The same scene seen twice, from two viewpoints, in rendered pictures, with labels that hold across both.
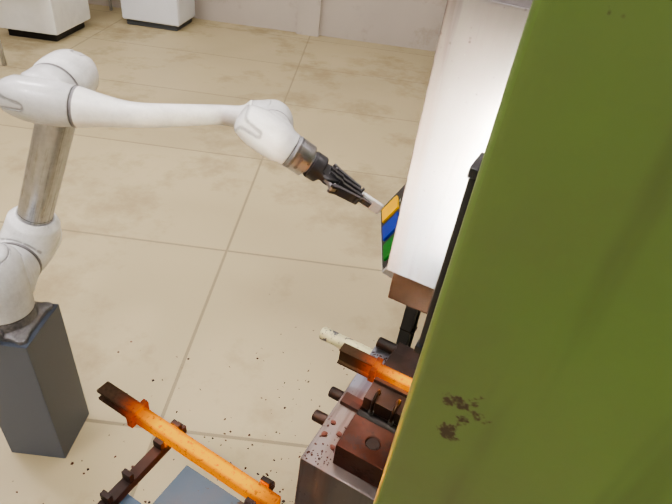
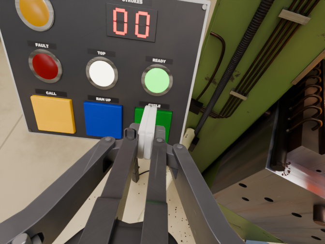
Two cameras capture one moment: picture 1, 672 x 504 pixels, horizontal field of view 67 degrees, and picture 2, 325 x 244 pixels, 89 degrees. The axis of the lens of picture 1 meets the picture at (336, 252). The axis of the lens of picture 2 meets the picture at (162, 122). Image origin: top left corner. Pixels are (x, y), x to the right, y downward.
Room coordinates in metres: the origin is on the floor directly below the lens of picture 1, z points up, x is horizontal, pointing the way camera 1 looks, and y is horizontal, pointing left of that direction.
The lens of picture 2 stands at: (1.21, 0.02, 1.30)
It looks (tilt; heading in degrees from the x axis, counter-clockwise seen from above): 57 degrees down; 267
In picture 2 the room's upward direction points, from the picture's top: 10 degrees clockwise
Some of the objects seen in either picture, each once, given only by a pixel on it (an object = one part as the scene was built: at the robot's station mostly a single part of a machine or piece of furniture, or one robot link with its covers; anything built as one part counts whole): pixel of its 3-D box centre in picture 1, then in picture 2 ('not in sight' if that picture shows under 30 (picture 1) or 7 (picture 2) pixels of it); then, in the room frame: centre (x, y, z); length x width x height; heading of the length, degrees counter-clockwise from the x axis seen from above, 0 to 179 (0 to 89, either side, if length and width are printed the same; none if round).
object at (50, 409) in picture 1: (33, 382); not in sight; (1.09, 0.98, 0.30); 0.20 x 0.20 x 0.60; 2
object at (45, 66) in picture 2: not in sight; (45, 66); (1.42, -0.20, 1.09); 0.05 x 0.03 x 0.04; 157
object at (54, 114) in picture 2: (391, 210); (55, 114); (1.42, -0.16, 1.01); 0.07 x 0.05 x 0.07; 2
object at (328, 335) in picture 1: (381, 360); (170, 170); (1.13, -0.19, 0.62); 0.44 x 0.05 x 0.05; 67
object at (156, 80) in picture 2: not in sight; (156, 80); (1.22, -0.21, 1.09); 0.05 x 0.03 x 0.04; 157
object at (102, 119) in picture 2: (392, 227); (104, 119); (1.32, -0.16, 1.01); 0.07 x 0.05 x 0.07; 2
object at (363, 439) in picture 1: (370, 452); not in sight; (0.59, -0.12, 0.95); 0.12 x 0.09 x 0.07; 67
